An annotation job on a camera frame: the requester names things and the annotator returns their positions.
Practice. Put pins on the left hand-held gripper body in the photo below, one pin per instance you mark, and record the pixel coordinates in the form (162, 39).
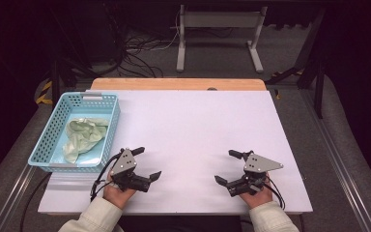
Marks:
(125, 162)

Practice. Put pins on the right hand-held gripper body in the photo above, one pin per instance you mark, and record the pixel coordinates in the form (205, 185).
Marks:
(259, 164)

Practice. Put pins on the pale green cloth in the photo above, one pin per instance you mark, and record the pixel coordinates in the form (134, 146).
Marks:
(82, 137)

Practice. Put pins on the blue perforated plastic basket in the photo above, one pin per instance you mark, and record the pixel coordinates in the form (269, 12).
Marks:
(53, 129)

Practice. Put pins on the person's left hand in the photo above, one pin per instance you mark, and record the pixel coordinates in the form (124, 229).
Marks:
(117, 196)

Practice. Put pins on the person's right hand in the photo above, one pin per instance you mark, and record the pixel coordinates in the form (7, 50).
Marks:
(259, 199)

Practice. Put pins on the white table board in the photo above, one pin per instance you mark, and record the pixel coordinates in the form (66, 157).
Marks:
(190, 129)

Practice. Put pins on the person's dark lap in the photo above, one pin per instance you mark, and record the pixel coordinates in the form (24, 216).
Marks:
(180, 224)

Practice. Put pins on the wooden table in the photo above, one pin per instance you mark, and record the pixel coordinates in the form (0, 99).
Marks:
(174, 84)

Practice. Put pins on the black metal stand legs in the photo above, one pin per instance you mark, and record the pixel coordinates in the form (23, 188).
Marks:
(317, 77)

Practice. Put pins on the yellow black hazard tape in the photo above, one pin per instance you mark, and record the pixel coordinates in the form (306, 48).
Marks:
(45, 93)

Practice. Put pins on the aluminium rail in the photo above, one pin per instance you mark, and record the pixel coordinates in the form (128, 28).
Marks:
(344, 167)
(13, 199)

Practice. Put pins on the grey metal stand frame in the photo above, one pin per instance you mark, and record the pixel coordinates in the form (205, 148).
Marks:
(220, 19)

